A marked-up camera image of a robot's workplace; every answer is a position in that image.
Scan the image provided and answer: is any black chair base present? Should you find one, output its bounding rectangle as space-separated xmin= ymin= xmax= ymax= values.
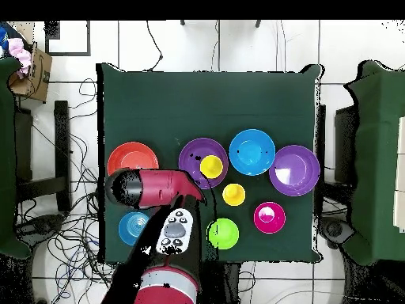
xmin=13 ymin=213 xmax=66 ymax=251
xmin=317 ymin=216 xmax=357 ymax=249

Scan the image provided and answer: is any black cable with connector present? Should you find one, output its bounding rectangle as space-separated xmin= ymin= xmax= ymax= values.
xmin=146 ymin=20 xmax=165 ymax=72

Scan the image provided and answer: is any dark green tablecloth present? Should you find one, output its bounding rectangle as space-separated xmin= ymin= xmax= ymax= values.
xmin=96 ymin=62 xmax=324 ymax=264

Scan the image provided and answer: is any tangle of black cables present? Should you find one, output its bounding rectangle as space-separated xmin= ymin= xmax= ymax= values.
xmin=13 ymin=77 xmax=121 ymax=304

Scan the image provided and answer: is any blue small bowl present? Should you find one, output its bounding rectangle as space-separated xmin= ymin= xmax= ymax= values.
xmin=117 ymin=211 xmax=151 ymax=247

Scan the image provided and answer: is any blue item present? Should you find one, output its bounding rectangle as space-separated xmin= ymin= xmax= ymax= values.
xmin=0 ymin=25 xmax=13 ymax=58

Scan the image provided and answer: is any green small bowl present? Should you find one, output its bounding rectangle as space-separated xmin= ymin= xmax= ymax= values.
xmin=206 ymin=217 xmax=240 ymax=251

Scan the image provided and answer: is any yellow stepped cup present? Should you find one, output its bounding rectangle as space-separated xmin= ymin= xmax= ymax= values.
xmin=221 ymin=183 xmax=247 ymax=207

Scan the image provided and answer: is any black metal stand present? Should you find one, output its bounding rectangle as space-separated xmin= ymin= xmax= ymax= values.
xmin=13 ymin=100 xmax=73 ymax=214

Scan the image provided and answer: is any cardboard box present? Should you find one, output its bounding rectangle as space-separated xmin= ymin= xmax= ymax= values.
xmin=7 ymin=21 xmax=54 ymax=103

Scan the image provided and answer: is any pink-red small bowl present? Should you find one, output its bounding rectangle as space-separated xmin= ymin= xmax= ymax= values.
xmin=252 ymin=201 xmax=287 ymax=235

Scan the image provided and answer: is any orange large bowl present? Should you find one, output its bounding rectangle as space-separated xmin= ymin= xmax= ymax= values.
xmin=107 ymin=141 xmax=160 ymax=177

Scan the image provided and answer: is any green cloth covered table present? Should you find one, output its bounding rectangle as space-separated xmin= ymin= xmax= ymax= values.
xmin=0 ymin=56 xmax=32 ymax=260
xmin=343 ymin=59 xmax=405 ymax=267

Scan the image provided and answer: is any black square frame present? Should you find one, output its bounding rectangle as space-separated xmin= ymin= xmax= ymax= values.
xmin=44 ymin=20 xmax=92 ymax=57

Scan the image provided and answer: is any pink cloth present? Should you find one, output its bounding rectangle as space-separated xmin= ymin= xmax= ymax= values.
xmin=6 ymin=37 xmax=32 ymax=80

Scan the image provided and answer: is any yellow smooth cup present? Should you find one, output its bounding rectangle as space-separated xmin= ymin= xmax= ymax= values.
xmin=199 ymin=154 xmax=225 ymax=180

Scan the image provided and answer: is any black cabinet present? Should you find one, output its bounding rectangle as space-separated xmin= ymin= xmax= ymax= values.
xmin=333 ymin=105 xmax=360 ymax=186

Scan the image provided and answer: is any blue large bowl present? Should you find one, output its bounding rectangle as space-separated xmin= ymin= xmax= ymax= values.
xmin=228 ymin=127 xmax=277 ymax=177

